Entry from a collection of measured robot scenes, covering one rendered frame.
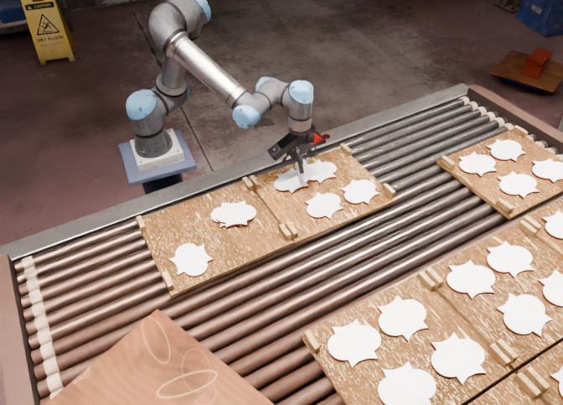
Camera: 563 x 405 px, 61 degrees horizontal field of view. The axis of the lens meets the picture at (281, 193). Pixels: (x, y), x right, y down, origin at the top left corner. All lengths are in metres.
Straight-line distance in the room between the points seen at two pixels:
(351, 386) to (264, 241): 0.53
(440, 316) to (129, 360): 0.82
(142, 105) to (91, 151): 1.88
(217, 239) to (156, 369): 0.51
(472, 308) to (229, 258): 0.72
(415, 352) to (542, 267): 0.52
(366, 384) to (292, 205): 0.66
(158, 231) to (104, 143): 2.19
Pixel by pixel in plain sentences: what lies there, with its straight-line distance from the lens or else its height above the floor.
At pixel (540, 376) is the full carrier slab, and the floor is 0.94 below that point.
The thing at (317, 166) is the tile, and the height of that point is 0.95.
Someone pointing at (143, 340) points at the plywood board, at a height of 1.04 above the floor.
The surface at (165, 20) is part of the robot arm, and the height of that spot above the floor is 1.49.
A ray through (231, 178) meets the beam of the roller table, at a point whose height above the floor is 0.91.
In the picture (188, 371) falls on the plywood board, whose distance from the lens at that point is 1.19.
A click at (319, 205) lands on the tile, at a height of 0.95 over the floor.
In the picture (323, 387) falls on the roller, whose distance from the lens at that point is 1.28.
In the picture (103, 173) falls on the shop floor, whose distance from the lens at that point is 3.47.
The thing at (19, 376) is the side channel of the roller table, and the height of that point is 0.95.
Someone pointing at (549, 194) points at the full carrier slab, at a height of 0.94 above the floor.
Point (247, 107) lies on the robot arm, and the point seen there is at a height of 1.30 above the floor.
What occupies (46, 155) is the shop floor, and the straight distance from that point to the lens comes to 3.81.
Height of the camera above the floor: 2.08
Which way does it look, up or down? 43 degrees down
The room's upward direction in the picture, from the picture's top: 1 degrees counter-clockwise
